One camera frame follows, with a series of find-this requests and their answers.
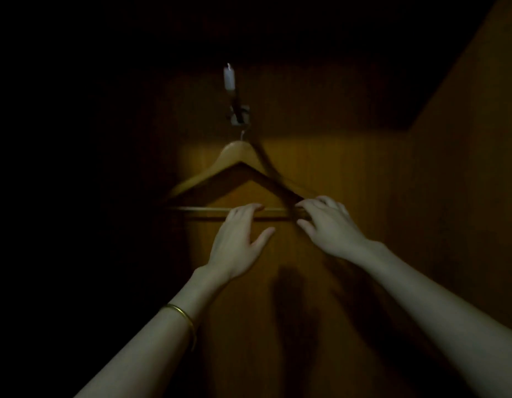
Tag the person's right forearm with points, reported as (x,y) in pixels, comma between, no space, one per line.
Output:
(446,319)

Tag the person's left hand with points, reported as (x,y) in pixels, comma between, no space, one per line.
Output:
(235,248)

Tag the person's right hand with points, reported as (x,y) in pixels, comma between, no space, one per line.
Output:
(334,227)

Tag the brown wooden wardrobe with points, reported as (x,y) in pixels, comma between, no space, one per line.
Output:
(363,182)

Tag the metal wardrobe hook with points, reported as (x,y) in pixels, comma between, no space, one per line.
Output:
(239,111)

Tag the wooden hanger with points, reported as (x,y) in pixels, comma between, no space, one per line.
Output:
(235,153)

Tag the person's left forearm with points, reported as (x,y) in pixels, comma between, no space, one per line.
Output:
(152,356)

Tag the small white tag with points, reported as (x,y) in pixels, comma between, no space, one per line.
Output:
(229,78)

